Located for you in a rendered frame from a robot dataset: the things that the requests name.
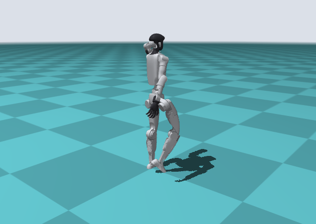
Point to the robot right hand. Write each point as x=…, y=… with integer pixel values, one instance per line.
x=154, y=108

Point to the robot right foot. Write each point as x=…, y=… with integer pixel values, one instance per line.
x=156, y=163

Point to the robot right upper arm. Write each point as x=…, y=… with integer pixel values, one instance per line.
x=163, y=61

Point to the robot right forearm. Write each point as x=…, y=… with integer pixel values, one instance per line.
x=160, y=86

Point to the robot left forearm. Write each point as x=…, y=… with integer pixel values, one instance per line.
x=149, y=45

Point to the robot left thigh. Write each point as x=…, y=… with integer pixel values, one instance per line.
x=152, y=133

